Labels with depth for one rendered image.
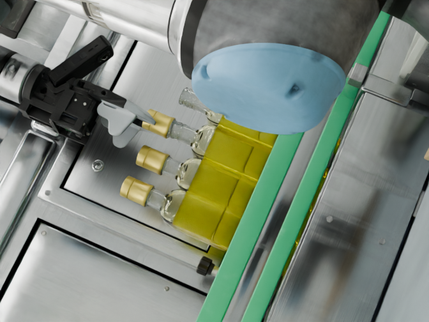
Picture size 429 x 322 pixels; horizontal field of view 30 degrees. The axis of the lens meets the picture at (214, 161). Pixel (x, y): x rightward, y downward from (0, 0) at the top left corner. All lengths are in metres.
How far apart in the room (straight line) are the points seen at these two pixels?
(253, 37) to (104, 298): 0.83
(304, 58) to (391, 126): 0.51
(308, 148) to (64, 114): 0.39
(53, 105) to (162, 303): 0.38
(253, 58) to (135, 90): 0.82
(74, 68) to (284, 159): 0.39
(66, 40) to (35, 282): 0.45
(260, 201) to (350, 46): 0.47
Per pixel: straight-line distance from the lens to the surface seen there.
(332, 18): 0.66
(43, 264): 1.42
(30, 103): 1.31
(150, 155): 1.25
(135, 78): 1.45
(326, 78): 0.66
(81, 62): 1.31
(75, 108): 1.28
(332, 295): 1.07
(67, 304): 1.41
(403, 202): 1.11
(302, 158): 1.13
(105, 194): 1.39
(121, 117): 1.26
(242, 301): 1.09
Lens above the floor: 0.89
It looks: 7 degrees up
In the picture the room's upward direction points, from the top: 67 degrees counter-clockwise
